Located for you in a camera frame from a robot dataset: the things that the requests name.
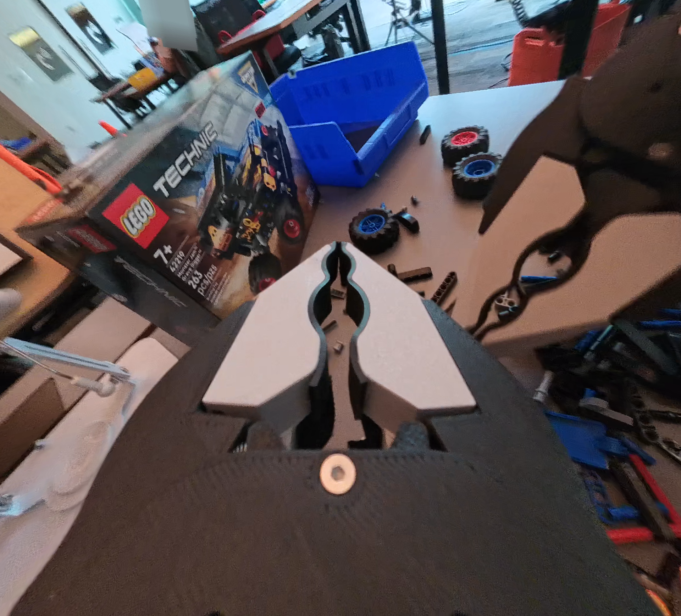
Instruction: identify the pile of toy building pieces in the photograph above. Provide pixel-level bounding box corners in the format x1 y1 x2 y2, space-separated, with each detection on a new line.
530 303 681 601

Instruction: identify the wooden background table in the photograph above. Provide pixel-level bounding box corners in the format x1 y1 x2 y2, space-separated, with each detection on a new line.
216 0 375 61

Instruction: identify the black tire blue rim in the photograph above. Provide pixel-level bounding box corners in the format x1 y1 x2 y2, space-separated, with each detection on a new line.
348 207 402 257
450 152 504 202

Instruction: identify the black tire red rim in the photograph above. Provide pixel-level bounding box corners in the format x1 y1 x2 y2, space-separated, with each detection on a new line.
440 125 492 168

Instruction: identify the black metal pole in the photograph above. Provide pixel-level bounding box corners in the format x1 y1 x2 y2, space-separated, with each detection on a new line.
423 0 452 97

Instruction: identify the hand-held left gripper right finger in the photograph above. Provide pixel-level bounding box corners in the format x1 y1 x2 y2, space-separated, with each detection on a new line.
347 245 477 437

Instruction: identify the instruction booklet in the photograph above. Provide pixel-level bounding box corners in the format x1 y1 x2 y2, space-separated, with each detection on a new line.
0 143 83 338

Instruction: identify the plain blue plastic bin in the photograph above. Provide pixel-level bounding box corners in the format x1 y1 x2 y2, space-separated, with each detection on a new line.
267 39 431 190

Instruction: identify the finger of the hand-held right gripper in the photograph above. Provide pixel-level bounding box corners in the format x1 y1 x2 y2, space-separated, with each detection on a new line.
479 213 681 356
452 157 589 335

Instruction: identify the red toy axle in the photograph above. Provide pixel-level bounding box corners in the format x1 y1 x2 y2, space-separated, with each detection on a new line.
605 455 681 544

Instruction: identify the grey desk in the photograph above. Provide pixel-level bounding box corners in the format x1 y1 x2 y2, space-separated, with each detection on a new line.
288 79 681 616

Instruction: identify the blue curved toy panel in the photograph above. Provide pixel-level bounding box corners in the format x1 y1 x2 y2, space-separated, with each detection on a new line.
546 408 656 470

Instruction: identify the toy truck set box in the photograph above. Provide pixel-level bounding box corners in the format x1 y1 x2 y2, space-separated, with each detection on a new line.
15 50 321 348

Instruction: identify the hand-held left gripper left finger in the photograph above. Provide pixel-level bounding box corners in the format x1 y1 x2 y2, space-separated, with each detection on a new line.
203 244 335 434

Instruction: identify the orange bucket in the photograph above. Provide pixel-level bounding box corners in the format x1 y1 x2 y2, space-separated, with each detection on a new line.
507 0 632 88

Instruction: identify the white document stand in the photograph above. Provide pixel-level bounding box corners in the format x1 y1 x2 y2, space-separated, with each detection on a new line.
0 332 184 616

